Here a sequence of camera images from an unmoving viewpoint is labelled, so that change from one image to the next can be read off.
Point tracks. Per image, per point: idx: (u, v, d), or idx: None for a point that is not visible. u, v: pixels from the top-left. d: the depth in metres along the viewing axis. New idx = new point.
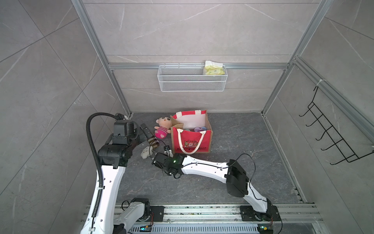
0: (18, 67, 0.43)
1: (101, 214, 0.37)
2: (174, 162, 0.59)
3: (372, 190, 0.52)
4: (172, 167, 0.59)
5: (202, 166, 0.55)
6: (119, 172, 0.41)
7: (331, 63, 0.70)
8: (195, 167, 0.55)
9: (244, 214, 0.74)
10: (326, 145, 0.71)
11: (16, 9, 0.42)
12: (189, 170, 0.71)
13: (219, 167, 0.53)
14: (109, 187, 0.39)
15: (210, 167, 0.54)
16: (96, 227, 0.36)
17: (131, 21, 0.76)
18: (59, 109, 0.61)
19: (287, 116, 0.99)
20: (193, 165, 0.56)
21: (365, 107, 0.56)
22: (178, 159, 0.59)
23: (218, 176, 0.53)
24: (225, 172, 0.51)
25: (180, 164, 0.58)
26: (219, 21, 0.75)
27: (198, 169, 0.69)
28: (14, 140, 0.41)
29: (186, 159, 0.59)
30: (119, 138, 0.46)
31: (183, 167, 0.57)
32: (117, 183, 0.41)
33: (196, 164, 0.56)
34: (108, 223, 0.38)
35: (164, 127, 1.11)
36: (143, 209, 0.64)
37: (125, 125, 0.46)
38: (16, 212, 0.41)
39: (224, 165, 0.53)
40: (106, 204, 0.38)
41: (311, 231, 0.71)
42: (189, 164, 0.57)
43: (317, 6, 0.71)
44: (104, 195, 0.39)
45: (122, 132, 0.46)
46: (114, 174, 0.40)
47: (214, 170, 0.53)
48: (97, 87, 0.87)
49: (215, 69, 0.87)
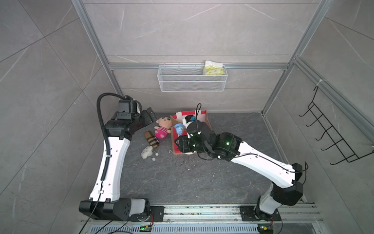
0: (18, 67, 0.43)
1: (108, 179, 0.40)
2: (226, 142, 0.45)
3: (372, 190, 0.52)
4: (221, 149, 0.45)
5: (265, 161, 0.43)
6: (125, 144, 0.44)
7: (331, 63, 0.70)
8: (254, 161, 0.43)
9: (244, 214, 0.74)
10: (326, 145, 0.71)
11: (17, 9, 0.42)
12: (242, 163, 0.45)
13: (284, 168, 0.43)
14: (116, 156, 0.42)
15: (274, 165, 0.43)
16: (105, 190, 0.39)
17: (131, 21, 0.76)
18: (59, 109, 0.61)
19: (287, 116, 0.99)
20: (252, 158, 0.43)
21: (365, 107, 0.56)
22: (233, 141, 0.45)
23: (282, 180, 0.43)
24: (293, 178, 0.41)
25: (235, 149, 0.43)
26: (219, 21, 0.75)
27: (258, 165, 0.44)
28: (14, 140, 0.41)
29: (242, 145, 0.45)
30: (123, 114, 0.50)
31: (237, 157, 0.44)
32: (123, 153, 0.44)
33: (257, 156, 0.43)
34: (115, 188, 0.40)
35: (164, 127, 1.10)
36: (143, 206, 0.64)
37: (130, 102, 0.49)
38: (16, 212, 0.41)
39: (288, 165, 0.44)
40: (114, 171, 0.41)
41: (311, 231, 0.71)
42: (247, 154, 0.43)
43: (317, 6, 0.71)
44: (112, 162, 0.41)
45: (126, 110, 0.49)
46: (121, 144, 0.43)
47: (277, 171, 0.42)
48: (97, 87, 0.87)
49: (215, 69, 0.87)
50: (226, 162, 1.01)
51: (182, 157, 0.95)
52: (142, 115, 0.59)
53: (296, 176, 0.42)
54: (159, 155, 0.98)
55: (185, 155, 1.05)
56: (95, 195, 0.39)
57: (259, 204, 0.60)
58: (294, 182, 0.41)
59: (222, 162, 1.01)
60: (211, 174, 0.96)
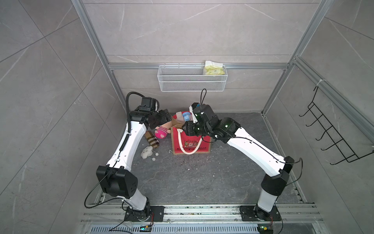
0: (18, 67, 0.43)
1: (125, 152, 0.47)
2: (225, 125, 0.49)
3: (372, 190, 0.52)
4: (219, 131, 0.49)
5: (258, 148, 0.47)
6: (142, 128, 0.53)
7: (331, 63, 0.69)
8: (249, 145, 0.47)
9: (244, 214, 0.74)
10: (326, 146, 0.71)
11: (16, 9, 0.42)
12: (237, 147, 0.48)
13: (275, 158, 0.45)
14: (134, 135, 0.50)
15: (266, 153, 0.46)
16: (121, 159, 0.45)
17: (131, 21, 0.76)
18: (59, 109, 0.61)
19: (287, 116, 0.99)
20: (247, 142, 0.47)
21: (365, 107, 0.56)
22: (232, 126, 0.49)
23: (270, 167, 0.46)
24: (281, 167, 0.44)
25: (232, 132, 0.48)
26: (219, 21, 0.75)
27: (252, 150, 0.47)
28: (14, 140, 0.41)
29: (239, 130, 0.49)
30: (144, 107, 0.60)
31: (232, 138, 0.48)
32: (140, 136, 0.52)
33: (251, 142, 0.47)
34: (129, 161, 0.46)
35: (164, 127, 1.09)
36: (143, 204, 0.64)
37: (151, 99, 0.60)
38: (16, 212, 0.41)
39: (282, 157, 0.46)
40: (130, 146, 0.48)
41: (311, 231, 0.71)
42: (242, 137, 0.47)
43: (317, 6, 0.71)
44: (130, 140, 0.49)
45: (147, 105, 0.60)
46: (139, 127, 0.52)
47: (267, 158, 0.45)
48: (97, 87, 0.87)
49: (215, 69, 0.87)
50: (226, 162, 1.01)
51: (182, 157, 0.95)
52: (159, 114, 0.68)
53: (286, 167, 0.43)
54: (159, 155, 0.98)
55: (185, 155, 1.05)
56: (111, 162, 0.45)
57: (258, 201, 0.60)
58: (281, 171, 0.44)
59: (222, 162, 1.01)
60: (211, 174, 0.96)
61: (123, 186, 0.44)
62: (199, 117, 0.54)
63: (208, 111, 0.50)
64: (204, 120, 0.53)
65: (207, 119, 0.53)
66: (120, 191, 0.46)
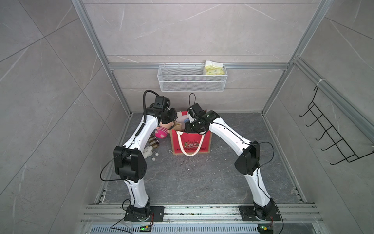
0: (18, 67, 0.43)
1: (140, 137, 0.53)
2: (207, 115, 0.65)
3: (372, 190, 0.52)
4: (202, 119, 0.67)
5: (229, 132, 0.60)
6: (155, 122, 0.60)
7: (331, 63, 0.69)
8: (222, 129, 0.61)
9: (244, 214, 0.74)
10: (326, 146, 0.71)
11: (16, 9, 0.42)
12: (215, 130, 0.64)
13: (242, 140, 0.58)
14: (148, 126, 0.57)
15: (234, 136, 0.59)
16: (135, 142, 0.52)
17: (131, 21, 0.76)
18: (59, 109, 0.61)
19: (287, 116, 0.99)
20: (220, 127, 0.61)
21: (365, 107, 0.56)
22: (212, 115, 0.65)
23: (236, 146, 0.58)
24: (245, 146, 0.56)
25: (211, 120, 0.63)
26: (219, 21, 0.75)
27: (224, 134, 0.61)
28: (14, 141, 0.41)
29: (218, 119, 0.64)
30: (157, 105, 0.68)
31: (211, 124, 0.63)
32: (153, 127, 0.59)
33: (225, 127, 0.61)
34: (141, 146, 0.52)
35: (164, 127, 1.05)
36: (145, 202, 0.65)
37: (163, 97, 0.68)
38: (16, 212, 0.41)
39: (248, 140, 0.58)
40: (145, 133, 0.55)
41: (311, 231, 0.71)
42: (218, 124, 0.62)
43: (317, 6, 0.71)
44: (144, 128, 0.56)
45: (160, 103, 0.68)
46: (153, 120, 0.59)
47: (234, 139, 0.58)
48: (97, 87, 0.87)
49: (215, 69, 0.87)
50: (226, 162, 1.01)
51: (182, 157, 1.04)
52: (171, 112, 0.77)
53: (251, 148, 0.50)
54: (159, 155, 0.98)
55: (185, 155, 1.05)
56: (128, 144, 0.51)
57: (254, 197, 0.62)
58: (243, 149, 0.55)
59: (222, 162, 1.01)
60: (211, 174, 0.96)
61: (135, 167, 0.49)
62: (189, 112, 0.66)
63: (196, 107, 0.69)
64: (193, 114, 0.72)
65: (195, 112, 0.71)
66: (131, 172, 0.51)
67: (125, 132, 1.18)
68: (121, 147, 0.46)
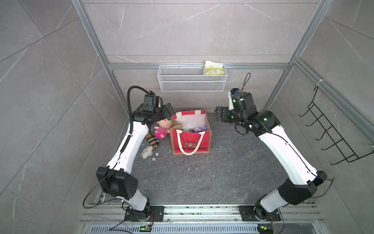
0: (18, 67, 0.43)
1: (125, 153, 0.46)
2: (265, 119, 0.45)
3: (371, 190, 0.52)
4: (256, 122, 0.46)
5: (291, 151, 0.43)
6: (145, 130, 0.52)
7: (331, 63, 0.69)
8: (282, 145, 0.44)
9: (244, 214, 0.74)
10: (326, 146, 0.71)
11: (16, 9, 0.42)
12: (268, 142, 0.47)
13: (308, 168, 0.42)
14: (136, 137, 0.49)
15: (297, 159, 0.42)
16: (121, 161, 0.44)
17: (131, 22, 0.76)
18: (59, 109, 0.61)
19: (287, 116, 0.99)
20: (281, 142, 0.44)
21: (365, 107, 0.56)
22: (270, 121, 0.45)
23: (298, 175, 0.43)
24: (311, 179, 0.41)
25: (269, 128, 0.44)
26: (219, 21, 0.75)
27: (283, 152, 0.44)
28: (14, 140, 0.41)
29: (278, 127, 0.45)
30: (147, 107, 0.58)
31: (267, 133, 0.45)
32: (141, 139, 0.51)
33: (287, 143, 0.43)
34: (128, 163, 0.45)
35: (164, 127, 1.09)
36: (144, 204, 0.64)
37: (153, 97, 0.58)
38: (16, 212, 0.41)
39: (315, 169, 0.42)
40: (131, 147, 0.47)
41: (311, 231, 0.71)
42: (278, 137, 0.44)
43: (317, 6, 0.71)
44: (131, 141, 0.48)
45: (150, 104, 0.57)
46: (141, 128, 0.51)
47: (299, 165, 0.42)
48: (97, 87, 0.87)
49: (215, 69, 0.87)
50: (226, 162, 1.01)
51: (182, 157, 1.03)
52: (161, 110, 0.67)
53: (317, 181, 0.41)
54: (160, 154, 0.98)
55: (185, 155, 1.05)
56: (112, 164, 0.44)
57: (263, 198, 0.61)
58: (309, 183, 0.40)
59: (222, 162, 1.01)
60: (211, 174, 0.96)
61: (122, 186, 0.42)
62: (234, 101, 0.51)
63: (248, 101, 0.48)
64: (240, 108, 0.51)
65: (245, 107, 0.50)
66: (120, 193, 0.44)
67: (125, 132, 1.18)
68: (105, 167, 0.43)
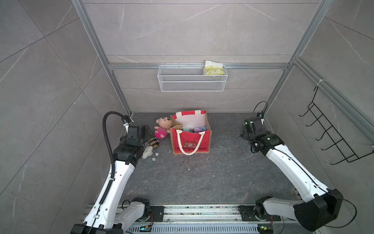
0: (18, 68, 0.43)
1: (106, 204, 0.40)
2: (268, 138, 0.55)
3: (371, 190, 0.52)
4: (261, 141, 0.56)
5: (295, 166, 0.47)
6: (129, 169, 0.47)
7: (331, 63, 0.69)
8: (285, 160, 0.49)
9: (244, 214, 0.74)
10: (326, 146, 0.71)
11: (16, 9, 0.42)
12: (273, 158, 0.53)
13: (314, 183, 0.43)
14: (119, 180, 0.44)
15: (302, 174, 0.45)
16: (101, 215, 0.39)
17: (131, 22, 0.76)
18: (59, 109, 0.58)
19: (287, 116, 0.99)
20: (284, 157, 0.49)
21: (365, 107, 0.56)
22: (273, 140, 0.54)
23: (305, 188, 0.44)
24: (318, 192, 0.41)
25: (272, 145, 0.52)
26: (219, 21, 0.75)
27: (287, 166, 0.48)
28: (14, 140, 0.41)
29: (282, 146, 0.52)
30: (131, 138, 0.54)
31: (272, 150, 0.52)
32: (124, 181, 0.45)
33: (290, 159, 0.48)
34: (111, 215, 0.40)
35: (164, 127, 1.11)
36: (142, 209, 0.63)
37: (139, 127, 0.52)
38: (16, 212, 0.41)
39: (325, 185, 0.42)
40: (113, 195, 0.42)
41: (311, 231, 0.71)
42: (282, 152, 0.50)
43: (317, 6, 0.71)
44: (113, 187, 0.43)
45: (134, 135, 0.53)
46: (125, 169, 0.46)
47: (304, 179, 0.44)
48: (97, 87, 0.87)
49: (215, 69, 0.87)
50: (226, 162, 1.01)
51: (182, 157, 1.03)
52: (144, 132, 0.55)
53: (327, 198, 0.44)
54: (160, 155, 0.98)
55: (185, 155, 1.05)
56: (90, 220, 0.38)
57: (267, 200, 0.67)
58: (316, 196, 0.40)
59: (222, 162, 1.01)
60: (211, 174, 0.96)
61: None
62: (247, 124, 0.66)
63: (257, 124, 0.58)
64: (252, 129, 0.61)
65: (254, 128, 0.60)
66: None
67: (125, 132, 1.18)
68: (83, 224, 0.37)
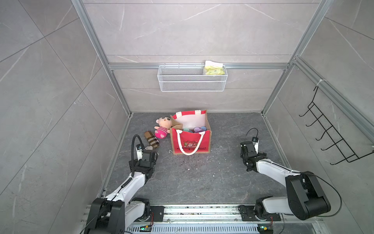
0: (18, 67, 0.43)
1: (124, 189, 0.50)
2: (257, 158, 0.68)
3: (371, 190, 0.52)
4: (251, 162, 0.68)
5: (274, 166, 0.58)
6: (143, 179, 0.60)
7: (331, 63, 0.69)
8: (267, 165, 0.61)
9: (244, 214, 0.74)
10: (326, 146, 0.71)
11: (16, 9, 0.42)
12: (261, 168, 0.64)
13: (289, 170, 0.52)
14: (136, 180, 0.56)
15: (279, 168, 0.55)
16: (119, 195, 0.47)
17: (131, 22, 0.76)
18: (59, 109, 0.61)
19: (287, 116, 0.99)
20: (266, 163, 0.62)
21: (365, 107, 0.56)
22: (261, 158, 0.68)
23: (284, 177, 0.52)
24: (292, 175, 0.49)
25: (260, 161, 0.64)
26: (219, 21, 0.75)
27: (270, 169, 0.59)
28: (14, 140, 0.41)
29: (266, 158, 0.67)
30: (144, 162, 0.69)
31: (259, 163, 0.65)
32: (139, 182, 0.57)
33: (271, 163, 0.60)
34: (125, 199, 0.46)
35: (164, 127, 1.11)
36: (143, 208, 0.64)
37: (151, 153, 0.69)
38: (16, 212, 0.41)
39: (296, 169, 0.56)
40: (131, 187, 0.52)
41: (311, 231, 0.71)
42: (264, 161, 0.64)
43: (317, 6, 0.71)
44: (131, 182, 0.54)
45: (147, 159, 0.69)
46: (140, 176, 0.59)
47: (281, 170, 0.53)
48: (97, 87, 0.87)
49: (215, 69, 0.87)
50: (226, 162, 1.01)
51: (182, 157, 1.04)
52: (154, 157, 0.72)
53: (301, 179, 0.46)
54: (160, 155, 0.98)
55: (185, 155, 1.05)
56: (110, 196, 0.46)
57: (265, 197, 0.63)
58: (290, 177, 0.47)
59: (222, 162, 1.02)
60: (211, 174, 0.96)
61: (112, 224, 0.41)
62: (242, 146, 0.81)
63: (250, 146, 0.72)
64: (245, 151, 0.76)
65: (248, 150, 0.75)
66: None
67: (125, 132, 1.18)
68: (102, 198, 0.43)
